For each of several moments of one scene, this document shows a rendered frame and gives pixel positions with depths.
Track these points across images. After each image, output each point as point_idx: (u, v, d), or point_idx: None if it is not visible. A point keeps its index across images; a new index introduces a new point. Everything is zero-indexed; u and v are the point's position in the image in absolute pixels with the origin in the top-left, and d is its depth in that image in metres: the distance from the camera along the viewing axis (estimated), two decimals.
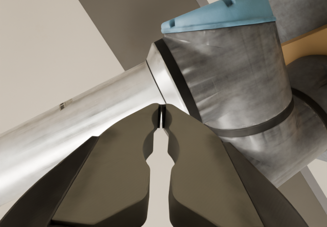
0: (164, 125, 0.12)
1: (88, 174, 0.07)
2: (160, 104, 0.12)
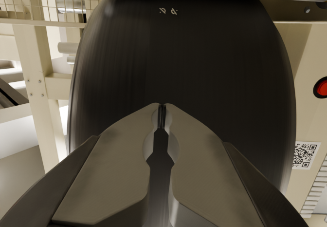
0: (164, 125, 0.12)
1: (88, 174, 0.07)
2: (160, 104, 0.12)
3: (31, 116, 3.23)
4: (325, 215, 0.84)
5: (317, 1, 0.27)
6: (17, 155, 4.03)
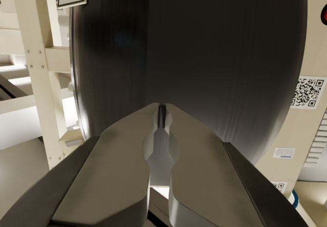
0: (164, 125, 0.12)
1: (88, 174, 0.07)
2: (160, 104, 0.12)
3: (31, 107, 3.22)
4: None
5: None
6: (17, 148, 4.02)
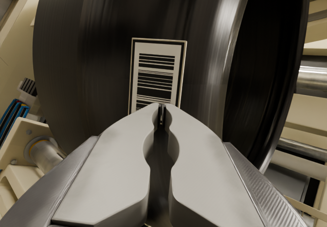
0: (164, 125, 0.12)
1: (88, 174, 0.07)
2: (160, 104, 0.12)
3: None
4: None
5: (34, 148, 0.38)
6: None
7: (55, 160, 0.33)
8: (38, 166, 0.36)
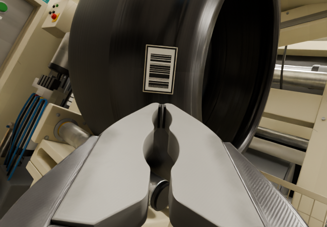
0: (164, 125, 0.12)
1: (88, 174, 0.07)
2: (160, 104, 0.12)
3: None
4: None
5: (62, 127, 0.49)
6: None
7: (81, 134, 0.44)
8: (66, 141, 0.47)
